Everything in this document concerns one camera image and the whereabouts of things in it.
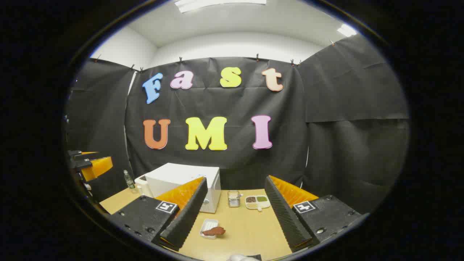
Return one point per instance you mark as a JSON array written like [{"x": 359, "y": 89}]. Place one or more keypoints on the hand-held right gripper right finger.
[{"x": 284, "y": 214}]

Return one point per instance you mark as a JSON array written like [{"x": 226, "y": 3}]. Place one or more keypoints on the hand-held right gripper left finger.
[{"x": 186, "y": 214}]

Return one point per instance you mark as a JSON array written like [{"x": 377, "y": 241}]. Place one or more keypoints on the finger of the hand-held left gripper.
[
  {"x": 98, "y": 166},
  {"x": 76, "y": 153}
]

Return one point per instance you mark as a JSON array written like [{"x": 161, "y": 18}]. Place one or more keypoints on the brown meat piece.
[{"x": 214, "y": 231}]

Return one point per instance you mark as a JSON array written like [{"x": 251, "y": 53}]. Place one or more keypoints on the white microwave oven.
[{"x": 174, "y": 177}]

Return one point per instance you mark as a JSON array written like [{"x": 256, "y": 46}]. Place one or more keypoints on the white rectangular ribbed tray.
[{"x": 209, "y": 224}]

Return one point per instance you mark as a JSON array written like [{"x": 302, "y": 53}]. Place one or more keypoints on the white divided dish with beans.
[{"x": 257, "y": 203}]

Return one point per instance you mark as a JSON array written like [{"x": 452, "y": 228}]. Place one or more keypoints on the clear plastic bottle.
[{"x": 129, "y": 180}]

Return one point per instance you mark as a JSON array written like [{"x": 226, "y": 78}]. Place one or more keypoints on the white container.
[{"x": 142, "y": 186}]

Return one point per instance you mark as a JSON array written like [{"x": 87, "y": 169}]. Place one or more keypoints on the ceiling light panel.
[{"x": 347, "y": 30}]

